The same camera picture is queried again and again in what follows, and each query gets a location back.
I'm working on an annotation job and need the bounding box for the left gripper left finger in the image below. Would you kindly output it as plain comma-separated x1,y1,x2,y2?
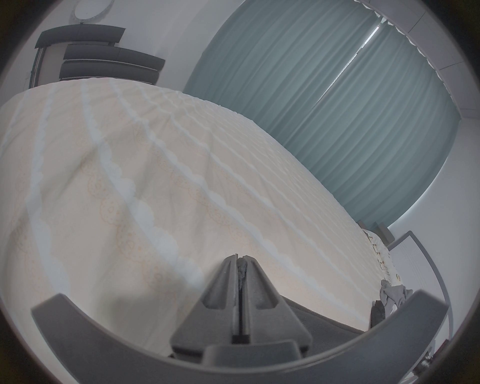
170,254,241,355

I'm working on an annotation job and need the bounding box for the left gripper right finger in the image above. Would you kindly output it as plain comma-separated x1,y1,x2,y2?
242,255,314,347

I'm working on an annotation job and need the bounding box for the black T-shirt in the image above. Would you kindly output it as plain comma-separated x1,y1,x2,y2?
234,260,367,344

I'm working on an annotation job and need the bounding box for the pile of clothes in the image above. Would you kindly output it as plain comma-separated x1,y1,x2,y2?
369,279,413,331

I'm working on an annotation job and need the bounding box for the bed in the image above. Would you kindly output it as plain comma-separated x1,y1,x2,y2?
0,79,456,361

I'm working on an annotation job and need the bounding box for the white printed pillow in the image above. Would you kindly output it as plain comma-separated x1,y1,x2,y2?
362,229,402,286

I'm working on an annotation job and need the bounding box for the grey bedside table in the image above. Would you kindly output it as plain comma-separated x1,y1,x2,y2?
358,220,392,244

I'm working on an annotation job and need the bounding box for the blue-green curtain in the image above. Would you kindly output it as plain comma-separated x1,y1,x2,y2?
183,0,461,229

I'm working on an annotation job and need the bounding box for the black chest of drawers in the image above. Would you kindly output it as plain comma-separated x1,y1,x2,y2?
29,24,166,89

